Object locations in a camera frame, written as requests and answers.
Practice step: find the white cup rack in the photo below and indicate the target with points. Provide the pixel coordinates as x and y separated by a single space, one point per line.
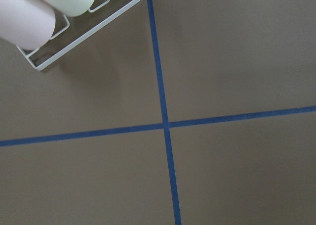
71 31

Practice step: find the pink cup on rack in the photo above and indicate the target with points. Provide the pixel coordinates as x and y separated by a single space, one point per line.
28 24

